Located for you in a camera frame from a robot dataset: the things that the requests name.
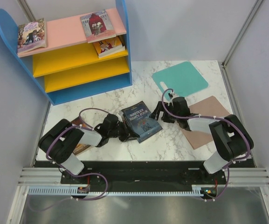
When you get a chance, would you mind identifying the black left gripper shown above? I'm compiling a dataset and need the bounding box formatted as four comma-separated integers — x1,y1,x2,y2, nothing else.
109,120,139,142

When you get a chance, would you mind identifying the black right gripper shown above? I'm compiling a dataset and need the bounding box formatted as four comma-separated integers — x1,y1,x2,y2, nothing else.
149,101,180,124

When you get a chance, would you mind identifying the Nineteen Eighty-Four dark book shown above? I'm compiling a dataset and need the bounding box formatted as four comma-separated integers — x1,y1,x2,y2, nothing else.
121,101,162,143

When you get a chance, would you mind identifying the Roald Dahl Charlie book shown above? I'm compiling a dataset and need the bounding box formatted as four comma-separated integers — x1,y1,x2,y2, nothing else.
93,36,125,58

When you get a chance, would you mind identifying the red castle cover book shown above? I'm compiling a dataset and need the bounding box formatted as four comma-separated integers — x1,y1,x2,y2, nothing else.
80,9,116,43

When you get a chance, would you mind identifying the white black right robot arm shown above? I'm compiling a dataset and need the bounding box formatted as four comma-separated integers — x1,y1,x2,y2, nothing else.
150,97,254,184

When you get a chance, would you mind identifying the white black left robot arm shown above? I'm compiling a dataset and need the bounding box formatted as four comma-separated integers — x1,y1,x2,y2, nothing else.
38,114,139,183

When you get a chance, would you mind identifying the teal plastic file folder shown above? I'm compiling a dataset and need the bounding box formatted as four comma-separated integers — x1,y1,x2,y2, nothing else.
152,62,208,97

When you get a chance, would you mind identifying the pink brown file folder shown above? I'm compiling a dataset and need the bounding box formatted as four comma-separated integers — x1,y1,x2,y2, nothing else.
181,96,232,150

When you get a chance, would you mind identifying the orange night street book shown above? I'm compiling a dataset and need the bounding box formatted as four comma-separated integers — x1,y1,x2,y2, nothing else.
71,117,91,156

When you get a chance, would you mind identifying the blue pink yellow bookshelf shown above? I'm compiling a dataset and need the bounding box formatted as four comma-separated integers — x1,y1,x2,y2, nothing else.
0,0,132,105

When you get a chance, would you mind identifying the purple illustrated paperback book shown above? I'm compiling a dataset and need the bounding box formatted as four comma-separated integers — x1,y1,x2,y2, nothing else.
17,18,47,57

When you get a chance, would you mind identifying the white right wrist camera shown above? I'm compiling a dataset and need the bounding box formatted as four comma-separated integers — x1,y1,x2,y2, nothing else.
168,91,179,100

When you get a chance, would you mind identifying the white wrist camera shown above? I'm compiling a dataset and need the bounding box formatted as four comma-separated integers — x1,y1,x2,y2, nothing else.
116,111,124,122
168,91,179,100

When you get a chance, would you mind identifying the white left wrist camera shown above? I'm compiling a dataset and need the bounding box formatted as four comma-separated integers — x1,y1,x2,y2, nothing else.
116,111,124,122

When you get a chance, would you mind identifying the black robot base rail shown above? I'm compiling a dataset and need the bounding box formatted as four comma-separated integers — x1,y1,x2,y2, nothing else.
35,160,257,194

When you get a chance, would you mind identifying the white slotted cable duct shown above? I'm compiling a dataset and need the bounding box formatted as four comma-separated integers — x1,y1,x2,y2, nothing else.
28,186,213,196

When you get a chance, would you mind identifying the aluminium frame rail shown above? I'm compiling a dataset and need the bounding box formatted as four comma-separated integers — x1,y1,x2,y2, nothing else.
228,168,269,187

